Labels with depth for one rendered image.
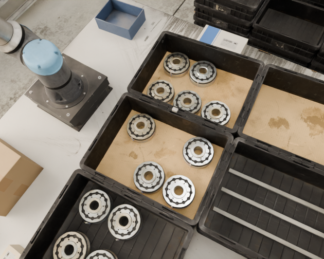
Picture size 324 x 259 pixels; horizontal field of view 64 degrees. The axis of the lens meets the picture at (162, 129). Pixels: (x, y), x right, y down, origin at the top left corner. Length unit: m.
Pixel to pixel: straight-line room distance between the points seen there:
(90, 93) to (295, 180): 0.82
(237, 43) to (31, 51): 0.81
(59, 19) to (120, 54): 1.50
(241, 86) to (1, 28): 0.84
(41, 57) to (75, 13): 1.79
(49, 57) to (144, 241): 0.67
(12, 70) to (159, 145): 1.87
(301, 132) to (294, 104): 0.11
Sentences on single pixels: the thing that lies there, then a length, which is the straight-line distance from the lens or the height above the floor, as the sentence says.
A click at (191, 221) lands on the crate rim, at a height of 0.93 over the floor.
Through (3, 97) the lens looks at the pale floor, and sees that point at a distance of 2.45.
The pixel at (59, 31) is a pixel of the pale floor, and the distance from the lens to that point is 2.64.
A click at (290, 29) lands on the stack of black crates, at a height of 0.38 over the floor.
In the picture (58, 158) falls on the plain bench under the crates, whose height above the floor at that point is 0.70.
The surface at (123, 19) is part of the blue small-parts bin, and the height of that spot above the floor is 0.70.
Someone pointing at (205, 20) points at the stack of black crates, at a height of 0.38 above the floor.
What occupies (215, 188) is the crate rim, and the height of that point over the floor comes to 0.93.
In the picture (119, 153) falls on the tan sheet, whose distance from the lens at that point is 0.93.
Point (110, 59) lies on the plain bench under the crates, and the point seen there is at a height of 0.70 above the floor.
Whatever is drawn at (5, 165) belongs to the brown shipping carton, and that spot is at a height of 0.86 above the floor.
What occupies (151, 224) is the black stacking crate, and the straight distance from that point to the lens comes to 0.86.
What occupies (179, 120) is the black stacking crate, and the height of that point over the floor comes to 0.90.
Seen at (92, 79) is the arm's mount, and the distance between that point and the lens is 1.14.
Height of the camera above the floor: 1.68
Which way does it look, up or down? 66 degrees down
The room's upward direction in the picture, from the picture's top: 12 degrees counter-clockwise
